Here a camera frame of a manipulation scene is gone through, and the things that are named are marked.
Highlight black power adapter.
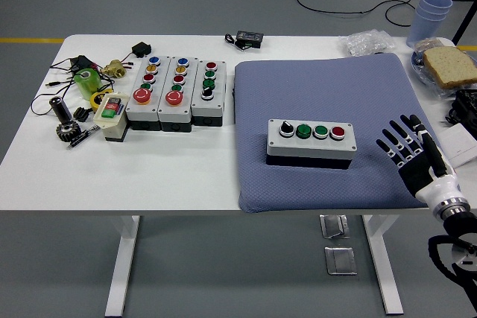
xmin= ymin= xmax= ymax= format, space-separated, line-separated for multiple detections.
xmin=70 ymin=55 xmax=98 ymax=73

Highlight black metal cylinder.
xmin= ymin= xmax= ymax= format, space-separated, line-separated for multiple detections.
xmin=49 ymin=96 xmax=72 ymax=124

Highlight grey four-button control box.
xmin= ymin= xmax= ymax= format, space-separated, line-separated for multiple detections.
xmin=191 ymin=59 xmax=227 ymax=127
xmin=265 ymin=118 xmax=357 ymax=170

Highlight black digital display module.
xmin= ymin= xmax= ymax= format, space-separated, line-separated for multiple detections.
xmin=224 ymin=30 xmax=265 ymax=51

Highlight yellow tape roll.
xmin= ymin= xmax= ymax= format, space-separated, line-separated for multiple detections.
xmin=89 ymin=89 xmax=113 ymax=112

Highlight closed metal floor socket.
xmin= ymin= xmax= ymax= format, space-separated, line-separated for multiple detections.
xmin=323 ymin=246 xmax=358 ymax=276

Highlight black servo motor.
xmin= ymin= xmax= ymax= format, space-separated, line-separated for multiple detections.
xmin=130 ymin=42 xmax=153 ymax=59

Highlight black metal stand leg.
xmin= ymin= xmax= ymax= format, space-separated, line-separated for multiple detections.
xmin=451 ymin=0 xmax=477 ymax=45

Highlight clear plastic bag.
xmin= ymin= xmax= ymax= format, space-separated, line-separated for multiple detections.
xmin=338 ymin=29 xmax=396 ymax=57

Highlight black jack plug cable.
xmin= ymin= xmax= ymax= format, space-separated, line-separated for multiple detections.
xmin=44 ymin=57 xmax=81 ymax=89

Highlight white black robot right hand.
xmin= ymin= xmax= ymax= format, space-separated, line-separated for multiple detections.
xmin=375 ymin=114 xmax=464 ymax=210

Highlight white red-green switch box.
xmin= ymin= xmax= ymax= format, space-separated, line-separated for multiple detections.
xmin=92 ymin=91 xmax=130 ymax=143

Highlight black mechanical device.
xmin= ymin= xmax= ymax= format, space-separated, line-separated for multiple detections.
xmin=445 ymin=89 xmax=477 ymax=129

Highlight blue-grey quilted mat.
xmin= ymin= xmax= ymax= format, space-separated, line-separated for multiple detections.
xmin=233 ymin=52 xmax=435 ymax=214

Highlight small black toothed part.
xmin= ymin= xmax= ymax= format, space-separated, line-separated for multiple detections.
xmin=72 ymin=106 xmax=93 ymax=122

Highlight white bread slice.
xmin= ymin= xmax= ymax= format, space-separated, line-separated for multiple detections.
xmin=422 ymin=45 xmax=477 ymax=89

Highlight green translucent film roll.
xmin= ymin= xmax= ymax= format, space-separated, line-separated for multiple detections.
xmin=73 ymin=67 xmax=104 ymax=101

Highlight slim metal hand tool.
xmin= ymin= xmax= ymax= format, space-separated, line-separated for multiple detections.
xmin=66 ymin=126 xmax=100 ymax=150

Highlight stacked blue plastic cups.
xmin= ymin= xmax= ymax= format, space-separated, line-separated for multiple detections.
xmin=405 ymin=0 xmax=454 ymax=50

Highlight grey five-button control box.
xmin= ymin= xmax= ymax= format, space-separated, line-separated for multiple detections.
xmin=157 ymin=56 xmax=200 ymax=133
xmin=124 ymin=55 xmax=171 ymax=132

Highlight large black gear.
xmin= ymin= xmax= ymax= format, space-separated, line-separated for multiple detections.
xmin=55 ymin=121 xmax=82 ymax=143

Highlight open metal floor socket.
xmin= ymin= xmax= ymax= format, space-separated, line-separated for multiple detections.
xmin=319 ymin=214 xmax=351 ymax=240

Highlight white table leg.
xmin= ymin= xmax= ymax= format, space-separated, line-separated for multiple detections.
xmin=360 ymin=214 xmax=405 ymax=315
xmin=104 ymin=215 xmax=142 ymax=317

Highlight white paper sheet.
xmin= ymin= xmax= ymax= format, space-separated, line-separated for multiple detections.
xmin=434 ymin=124 xmax=477 ymax=166

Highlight brass valve fitting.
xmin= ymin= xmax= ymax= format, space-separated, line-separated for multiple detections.
xmin=101 ymin=58 xmax=128 ymax=78

